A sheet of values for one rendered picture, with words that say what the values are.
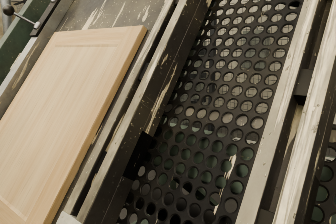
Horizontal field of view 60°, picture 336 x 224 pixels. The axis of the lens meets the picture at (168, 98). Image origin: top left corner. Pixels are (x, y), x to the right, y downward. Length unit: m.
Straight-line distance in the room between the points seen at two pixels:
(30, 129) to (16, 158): 0.08
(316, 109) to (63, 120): 0.57
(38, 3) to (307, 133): 1.23
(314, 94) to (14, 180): 0.69
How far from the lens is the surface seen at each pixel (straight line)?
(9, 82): 1.09
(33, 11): 1.40
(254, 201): 0.36
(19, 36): 1.36
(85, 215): 0.51
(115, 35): 0.80
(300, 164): 0.36
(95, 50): 0.83
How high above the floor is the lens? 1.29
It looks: 9 degrees down
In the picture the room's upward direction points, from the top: straight up
